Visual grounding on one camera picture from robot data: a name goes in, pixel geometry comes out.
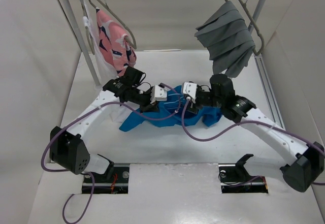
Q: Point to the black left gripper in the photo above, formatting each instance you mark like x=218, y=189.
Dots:
x=149, y=107

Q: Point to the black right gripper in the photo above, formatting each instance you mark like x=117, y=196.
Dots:
x=191, y=106

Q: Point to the light blue wire hanger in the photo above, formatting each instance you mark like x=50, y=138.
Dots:
x=173, y=101

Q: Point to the blue t shirt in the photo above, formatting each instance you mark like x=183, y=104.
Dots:
x=171, y=117

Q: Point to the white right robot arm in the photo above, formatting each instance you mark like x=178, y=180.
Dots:
x=304, y=160

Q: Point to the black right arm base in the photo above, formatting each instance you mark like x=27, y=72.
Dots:
x=235, y=179

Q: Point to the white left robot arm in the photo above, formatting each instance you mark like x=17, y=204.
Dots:
x=68, y=145

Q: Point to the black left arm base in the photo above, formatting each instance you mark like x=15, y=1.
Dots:
x=114, y=180

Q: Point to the grey hanger under grey garment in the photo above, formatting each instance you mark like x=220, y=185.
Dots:
x=253, y=25

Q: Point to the white hanging garment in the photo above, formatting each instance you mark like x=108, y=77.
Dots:
x=106, y=71

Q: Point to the pink patterned garment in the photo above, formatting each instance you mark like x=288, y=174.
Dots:
x=113, y=45

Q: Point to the grey hanging garment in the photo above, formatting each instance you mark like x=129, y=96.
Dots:
x=227, y=39

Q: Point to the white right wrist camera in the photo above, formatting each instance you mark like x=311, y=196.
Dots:
x=189, y=90

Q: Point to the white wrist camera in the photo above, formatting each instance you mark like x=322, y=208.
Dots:
x=158, y=94
x=189, y=90

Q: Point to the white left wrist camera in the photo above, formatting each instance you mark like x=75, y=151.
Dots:
x=158, y=94

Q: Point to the aluminium rail right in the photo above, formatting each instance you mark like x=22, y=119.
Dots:
x=269, y=87

